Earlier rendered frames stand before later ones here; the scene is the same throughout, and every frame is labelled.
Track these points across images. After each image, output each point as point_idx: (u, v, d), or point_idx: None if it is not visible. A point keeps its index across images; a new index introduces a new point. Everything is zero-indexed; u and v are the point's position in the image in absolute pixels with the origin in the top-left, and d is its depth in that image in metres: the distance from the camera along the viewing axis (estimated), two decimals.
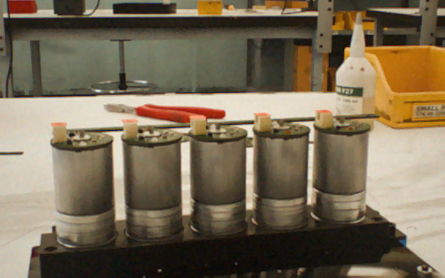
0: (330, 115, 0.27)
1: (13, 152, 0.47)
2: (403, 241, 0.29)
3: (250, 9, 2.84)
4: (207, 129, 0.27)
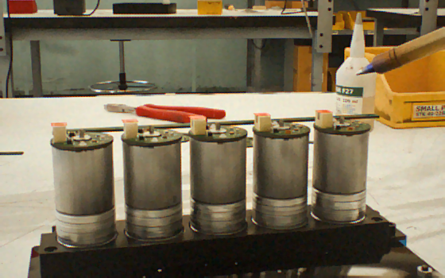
0: (330, 115, 0.27)
1: (13, 152, 0.47)
2: (403, 241, 0.29)
3: (250, 9, 2.84)
4: (207, 129, 0.27)
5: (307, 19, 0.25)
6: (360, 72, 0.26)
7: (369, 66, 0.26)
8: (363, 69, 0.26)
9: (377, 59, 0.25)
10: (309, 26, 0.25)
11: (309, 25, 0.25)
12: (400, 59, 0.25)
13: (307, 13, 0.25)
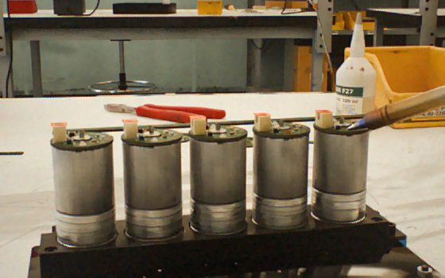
0: (330, 115, 0.27)
1: (13, 152, 0.47)
2: (403, 241, 0.29)
3: (250, 9, 2.84)
4: (207, 129, 0.27)
5: (327, 55, 0.26)
6: (352, 127, 0.27)
7: (361, 121, 0.26)
8: (356, 125, 0.26)
9: (369, 117, 0.26)
10: (330, 63, 0.26)
11: (330, 61, 0.26)
12: (391, 118, 0.25)
13: (327, 51, 0.26)
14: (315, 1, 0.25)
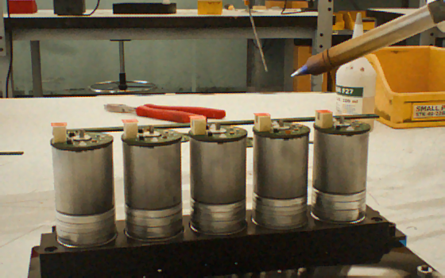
0: (330, 115, 0.27)
1: (13, 152, 0.47)
2: (403, 241, 0.29)
3: (250, 9, 2.84)
4: (207, 129, 0.27)
5: (261, 53, 0.25)
6: (296, 74, 0.25)
7: (304, 67, 0.25)
8: (299, 71, 0.25)
9: (311, 61, 0.25)
10: (264, 61, 0.25)
11: (264, 59, 0.25)
12: (333, 61, 0.24)
13: (261, 48, 0.25)
14: None
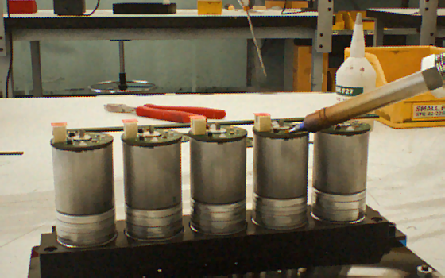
0: None
1: (13, 152, 0.47)
2: (403, 241, 0.29)
3: (250, 9, 2.84)
4: (207, 129, 0.27)
5: (260, 59, 0.25)
6: (293, 130, 0.26)
7: (302, 125, 0.26)
8: (296, 127, 0.26)
9: (309, 119, 0.25)
10: (263, 66, 0.25)
11: (263, 64, 0.25)
12: (330, 121, 0.25)
13: (260, 54, 0.25)
14: (245, 3, 0.24)
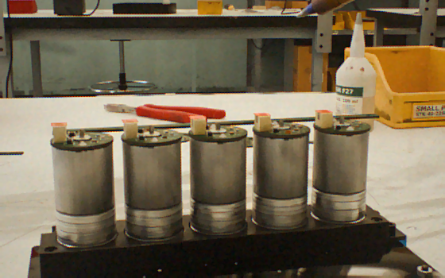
0: (330, 115, 0.27)
1: (13, 152, 0.47)
2: (403, 241, 0.29)
3: (250, 9, 2.84)
4: (207, 129, 0.27)
5: None
6: (300, 13, 0.25)
7: (309, 6, 0.24)
8: (303, 10, 0.25)
9: None
10: None
11: None
12: None
13: None
14: None
